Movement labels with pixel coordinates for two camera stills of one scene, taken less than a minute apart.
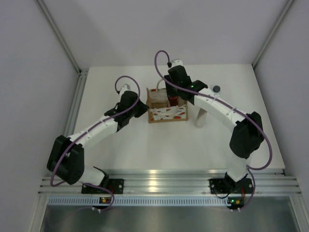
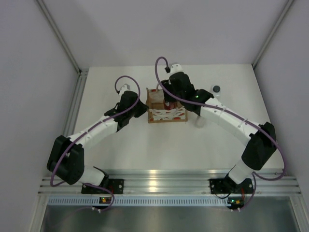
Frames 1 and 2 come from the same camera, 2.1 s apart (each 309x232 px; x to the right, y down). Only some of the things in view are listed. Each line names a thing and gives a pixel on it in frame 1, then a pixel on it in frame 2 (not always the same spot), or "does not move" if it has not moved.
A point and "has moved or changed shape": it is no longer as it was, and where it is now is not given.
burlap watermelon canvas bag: (159, 110) does not move
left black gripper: (143, 108) does not move
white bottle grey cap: (216, 90) does not move
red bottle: (173, 100) has moved or changed shape
